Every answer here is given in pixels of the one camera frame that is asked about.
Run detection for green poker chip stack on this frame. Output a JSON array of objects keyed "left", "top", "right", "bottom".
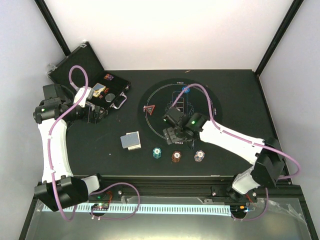
[{"left": 152, "top": 147, "right": 162, "bottom": 159}]

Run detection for triangular all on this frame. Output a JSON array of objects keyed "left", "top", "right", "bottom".
[{"left": 143, "top": 104, "right": 156, "bottom": 116}]

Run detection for blue round button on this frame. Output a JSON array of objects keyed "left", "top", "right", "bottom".
[{"left": 181, "top": 86, "right": 190, "bottom": 94}]

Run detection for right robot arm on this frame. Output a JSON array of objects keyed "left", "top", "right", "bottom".
[{"left": 162, "top": 107, "right": 285, "bottom": 203}]

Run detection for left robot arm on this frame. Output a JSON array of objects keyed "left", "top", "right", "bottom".
[{"left": 33, "top": 84, "right": 108, "bottom": 212}]

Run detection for brown poker chip stack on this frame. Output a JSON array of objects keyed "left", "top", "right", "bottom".
[{"left": 171, "top": 151, "right": 182, "bottom": 163}]

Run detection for silver dealer button in case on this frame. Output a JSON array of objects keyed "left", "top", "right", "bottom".
[{"left": 105, "top": 93, "right": 116, "bottom": 103}]

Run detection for card deck in case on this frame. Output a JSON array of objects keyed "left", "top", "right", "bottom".
[{"left": 92, "top": 83, "right": 106, "bottom": 98}]

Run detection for blue white poker chip stack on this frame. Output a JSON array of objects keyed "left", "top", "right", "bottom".
[{"left": 194, "top": 150, "right": 205, "bottom": 162}]

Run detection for purple chips in case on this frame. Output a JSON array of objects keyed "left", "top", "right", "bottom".
[{"left": 104, "top": 73, "right": 114, "bottom": 81}]

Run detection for playing card deck box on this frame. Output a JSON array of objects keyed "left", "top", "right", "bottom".
[{"left": 120, "top": 131, "right": 141, "bottom": 151}]

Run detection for round black poker mat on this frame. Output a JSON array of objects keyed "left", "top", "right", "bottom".
[{"left": 137, "top": 78, "right": 223, "bottom": 151}]

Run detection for black poker case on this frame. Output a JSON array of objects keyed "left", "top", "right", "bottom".
[{"left": 47, "top": 41, "right": 131, "bottom": 110}]

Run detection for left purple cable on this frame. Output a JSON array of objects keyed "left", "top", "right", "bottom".
[{"left": 48, "top": 65, "right": 140, "bottom": 222}]

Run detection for purple cable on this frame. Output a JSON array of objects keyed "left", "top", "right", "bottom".
[
  {"left": 48, "top": 65, "right": 140, "bottom": 222},
  {"left": 172, "top": 83, "right": 301, "bottom": 223}
]

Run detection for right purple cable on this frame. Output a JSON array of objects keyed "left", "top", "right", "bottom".
[{"left": 172, "top": 83, "right": 301, "bottom": 223}]

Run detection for black aluminium rail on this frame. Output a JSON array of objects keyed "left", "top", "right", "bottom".
[{"left": 102, "top": 176, "right": 233, "bottom": 197}]

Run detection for white slotted cable duct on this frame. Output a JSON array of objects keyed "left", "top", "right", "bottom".
[{"left": 41, "top": 201, "right": 231, "bottom": 217}]

